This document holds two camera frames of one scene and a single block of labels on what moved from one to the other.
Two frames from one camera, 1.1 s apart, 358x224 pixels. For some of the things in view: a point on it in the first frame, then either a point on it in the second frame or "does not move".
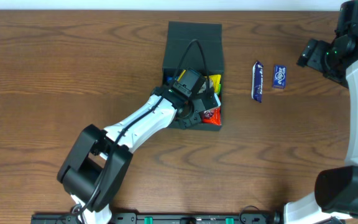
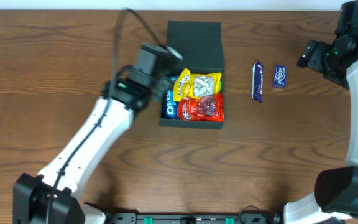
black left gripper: (208, 103) -> (161, 86)
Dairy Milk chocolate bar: (257, 81) does not move
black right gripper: (308, 53) does not move
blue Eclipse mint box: (279, 76) does not move
